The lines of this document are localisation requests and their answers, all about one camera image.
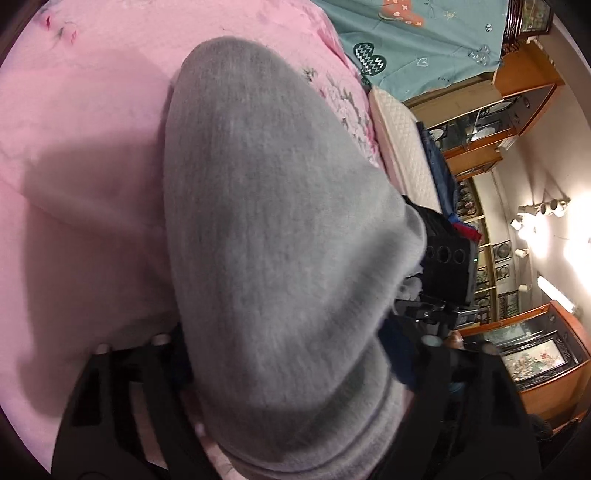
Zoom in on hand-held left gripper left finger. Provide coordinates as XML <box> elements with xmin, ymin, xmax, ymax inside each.
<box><xmin>51</xmin><ymin>332</ymin><xmax>218</xmax><ymax>480</ymax></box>

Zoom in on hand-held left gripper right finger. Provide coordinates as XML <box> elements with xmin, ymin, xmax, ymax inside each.
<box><xmin>379</xmin><ymin>318</ymin><xmax>543</xmax><ymax>480</ymax></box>

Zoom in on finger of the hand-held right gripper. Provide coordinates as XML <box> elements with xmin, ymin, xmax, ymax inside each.
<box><xmin>394</xmin><ymin>299</ymin><xmax>483</xmax><ymax>337</ymax></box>

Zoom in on grey pants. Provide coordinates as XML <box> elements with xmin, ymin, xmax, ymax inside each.
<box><xmin>161</xmin><ymin>36</ymin><xmax>428</xmax><ymax>480</ymax></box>

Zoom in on red cloth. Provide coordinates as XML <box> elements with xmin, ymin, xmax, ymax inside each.
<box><xmin>445</xmin><ymin>213</ymin><xmax>483</xmax><ymax>245</ymax></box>

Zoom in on shelf of framed plates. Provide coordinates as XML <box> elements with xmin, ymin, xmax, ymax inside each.
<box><xmin>455</xmin><ymin>178</ymin><xmax>513</xmax><ymax>324</ymax></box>

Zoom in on dark blue jeans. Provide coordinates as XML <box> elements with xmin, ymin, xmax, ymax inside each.
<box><xmin>416</xmin><ymin>121</ymin><xmax>462</xmax><ymax>217</ymax></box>

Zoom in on fluorescent tube lamp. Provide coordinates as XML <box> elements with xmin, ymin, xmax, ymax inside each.
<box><xmin>537</xmin><ymin>275</ymin><xmax>578</xmax><ymax>315</ymax></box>

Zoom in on ceiling spotlight fixture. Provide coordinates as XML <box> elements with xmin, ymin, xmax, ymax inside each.
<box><xmin>508</xmin><ymin>196</ymin><xmax>573</xmax><ymax>241</ymax></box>

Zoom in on framed floral painting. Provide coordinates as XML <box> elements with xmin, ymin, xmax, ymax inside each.
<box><xmin>501</xmin><ymin>335</ymin><xmax>587</xmax><ymax>384</ymax></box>

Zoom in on cream quilted mattress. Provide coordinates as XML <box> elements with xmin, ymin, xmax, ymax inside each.
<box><xmin>368</xmin><ymin>85</ymin><xmax>444</xmax><ymax>213</ymax></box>

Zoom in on wooden sideboard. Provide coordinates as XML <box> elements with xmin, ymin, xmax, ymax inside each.
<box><xmin>459</xmin><ymin>300</ymin><xmax>591</xmax><ymax>423</ymax></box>

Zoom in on wooden display cabinet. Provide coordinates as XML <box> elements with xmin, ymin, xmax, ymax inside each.
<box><xmin>406</xmin><ymin>39</ymin><xmax>568</xmax><ymax>181</ymax></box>

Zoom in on teal heart print sheet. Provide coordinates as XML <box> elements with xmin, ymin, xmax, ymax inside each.
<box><xmin>314</xmin><ymin>0</ymin><xmax>509</xmax><ymax>100</ymax></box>

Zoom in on pink floral bedsheet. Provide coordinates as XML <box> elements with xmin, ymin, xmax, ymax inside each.
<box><xmin>0</xmin><ymin>0</ymin><xmax>384</xmax><ymax>476</ymax></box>

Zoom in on dark carved wooden frame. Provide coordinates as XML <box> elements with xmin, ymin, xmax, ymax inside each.
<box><xmin>503</xmin><ymin>0</ymin><xmax>555</xmax><ymax>44</ymax></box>

